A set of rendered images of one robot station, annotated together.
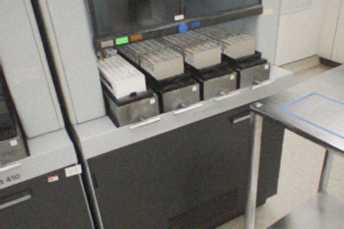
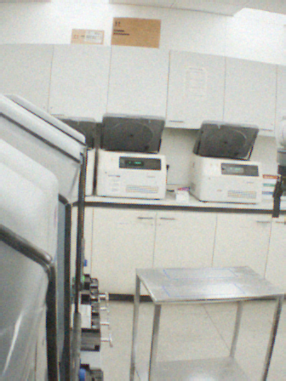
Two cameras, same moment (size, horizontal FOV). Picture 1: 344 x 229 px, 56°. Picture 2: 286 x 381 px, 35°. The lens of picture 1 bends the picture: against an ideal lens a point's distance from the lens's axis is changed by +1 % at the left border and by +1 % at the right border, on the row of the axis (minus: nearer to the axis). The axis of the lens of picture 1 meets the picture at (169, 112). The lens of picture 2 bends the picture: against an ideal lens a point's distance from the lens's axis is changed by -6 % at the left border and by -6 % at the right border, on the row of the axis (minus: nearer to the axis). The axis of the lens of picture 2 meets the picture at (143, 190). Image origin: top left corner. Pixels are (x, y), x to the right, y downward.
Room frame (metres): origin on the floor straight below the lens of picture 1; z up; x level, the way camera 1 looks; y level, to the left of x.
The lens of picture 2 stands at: (0.25, 1.50, 1.50)
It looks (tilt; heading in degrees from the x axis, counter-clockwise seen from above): 8 degrees down; 289
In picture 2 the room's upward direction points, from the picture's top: 4 degrees clockwise
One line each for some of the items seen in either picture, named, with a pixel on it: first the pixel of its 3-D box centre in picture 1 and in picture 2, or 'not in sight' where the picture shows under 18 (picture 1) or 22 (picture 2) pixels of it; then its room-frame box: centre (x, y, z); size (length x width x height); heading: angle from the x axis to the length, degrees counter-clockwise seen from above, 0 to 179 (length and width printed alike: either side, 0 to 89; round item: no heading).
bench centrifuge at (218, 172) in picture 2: not in sight; (225, 160); (0.97, -2.74, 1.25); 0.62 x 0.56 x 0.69; 115
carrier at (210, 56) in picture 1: (206, 58); not in sight; (1.08, -0.14, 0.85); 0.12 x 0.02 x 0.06; 115
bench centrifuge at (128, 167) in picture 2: not in sight; (130, 154); (1.74, -2.37, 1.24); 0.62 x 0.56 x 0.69; 116
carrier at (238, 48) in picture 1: (241, 48); not in sight; (1.14, -0.28, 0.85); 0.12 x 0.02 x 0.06; 114
